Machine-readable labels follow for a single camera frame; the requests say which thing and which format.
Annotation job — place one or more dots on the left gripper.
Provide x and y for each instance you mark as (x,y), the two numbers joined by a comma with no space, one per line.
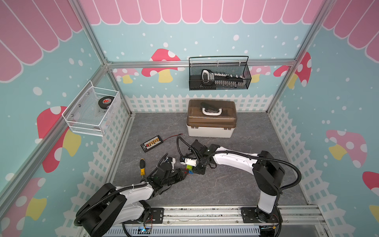
(179,175)

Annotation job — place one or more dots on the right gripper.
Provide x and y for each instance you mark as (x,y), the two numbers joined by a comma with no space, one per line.
(197,171)

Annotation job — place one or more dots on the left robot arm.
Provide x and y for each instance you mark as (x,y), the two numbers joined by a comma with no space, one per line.
(112,205)

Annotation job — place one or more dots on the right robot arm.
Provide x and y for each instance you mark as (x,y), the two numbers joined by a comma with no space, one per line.
(267,171)

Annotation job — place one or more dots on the black charger board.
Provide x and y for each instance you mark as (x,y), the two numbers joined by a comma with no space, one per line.
(151,143)

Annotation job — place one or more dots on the brown lid storage box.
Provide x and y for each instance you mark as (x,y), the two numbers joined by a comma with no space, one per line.
(211,118)

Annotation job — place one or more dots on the green circuit board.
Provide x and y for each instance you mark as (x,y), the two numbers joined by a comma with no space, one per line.
(144,230)

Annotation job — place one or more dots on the screwdriver bit set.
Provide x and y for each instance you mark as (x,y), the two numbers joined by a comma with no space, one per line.
(209,78)

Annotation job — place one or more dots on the black tape roll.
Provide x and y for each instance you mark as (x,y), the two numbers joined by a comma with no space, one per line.
(105,102)

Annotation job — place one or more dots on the yellow handled screwdriver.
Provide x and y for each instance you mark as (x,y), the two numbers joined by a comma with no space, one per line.
(142,165)

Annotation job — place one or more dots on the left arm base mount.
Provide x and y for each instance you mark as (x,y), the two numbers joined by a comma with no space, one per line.
(150,215)

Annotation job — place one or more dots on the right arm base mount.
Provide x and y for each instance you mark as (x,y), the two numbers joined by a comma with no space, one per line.
(253,215)

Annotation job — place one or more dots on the black wire wall basket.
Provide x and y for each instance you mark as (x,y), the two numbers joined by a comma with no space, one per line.
(230,65)

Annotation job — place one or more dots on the white wire wall basket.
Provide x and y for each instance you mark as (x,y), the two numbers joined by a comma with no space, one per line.
(84,116)

